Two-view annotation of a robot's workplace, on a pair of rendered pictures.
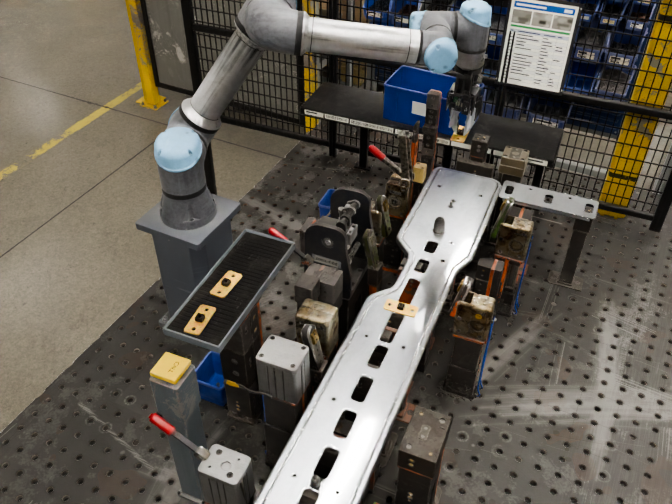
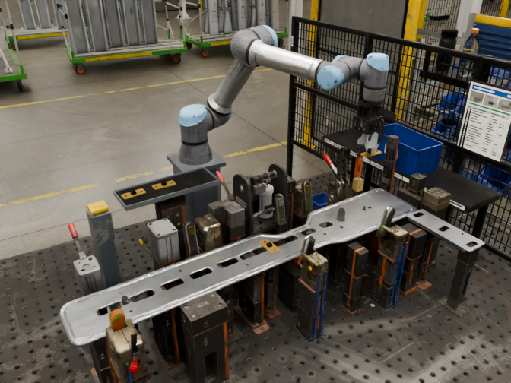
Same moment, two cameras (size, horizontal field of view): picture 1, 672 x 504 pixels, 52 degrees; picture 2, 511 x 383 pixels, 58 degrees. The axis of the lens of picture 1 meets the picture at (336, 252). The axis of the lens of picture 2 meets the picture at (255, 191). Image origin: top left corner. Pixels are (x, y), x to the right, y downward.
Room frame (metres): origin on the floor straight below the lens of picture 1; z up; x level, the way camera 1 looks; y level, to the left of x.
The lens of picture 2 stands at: (0.07, -0.90, 1.97)
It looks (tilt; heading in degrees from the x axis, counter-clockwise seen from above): 29 degrees down; 35
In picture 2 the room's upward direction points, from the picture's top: straight up
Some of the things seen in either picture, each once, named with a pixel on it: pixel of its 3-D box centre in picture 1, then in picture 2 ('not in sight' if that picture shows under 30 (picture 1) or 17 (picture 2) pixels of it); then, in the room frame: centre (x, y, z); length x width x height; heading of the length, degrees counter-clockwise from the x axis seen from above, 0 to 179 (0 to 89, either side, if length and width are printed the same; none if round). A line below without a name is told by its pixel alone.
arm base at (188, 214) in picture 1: (186, 197); (195, 147); (1.48, 0.40, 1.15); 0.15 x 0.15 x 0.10
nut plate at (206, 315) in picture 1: (199, 318); (133, 192); (1.02, 0.29, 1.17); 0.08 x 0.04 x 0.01; 162
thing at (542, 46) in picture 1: (536, 45); (487, 121); (2.12, -0.65, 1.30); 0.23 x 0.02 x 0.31; 68
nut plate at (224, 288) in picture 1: (226, 282); (163, 184); (1.13, 0.25, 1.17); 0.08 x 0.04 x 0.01; 155
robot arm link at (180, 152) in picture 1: (180, 159); (194, 122); (1.49, 0.40, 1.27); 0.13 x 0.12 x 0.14; 1
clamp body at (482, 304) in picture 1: (467, 346); (311, 295); (1.21, -0.35, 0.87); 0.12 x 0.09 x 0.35; 68
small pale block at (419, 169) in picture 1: (415, 212); (353, 215); (1.77, -0.26, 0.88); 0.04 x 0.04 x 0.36; 68
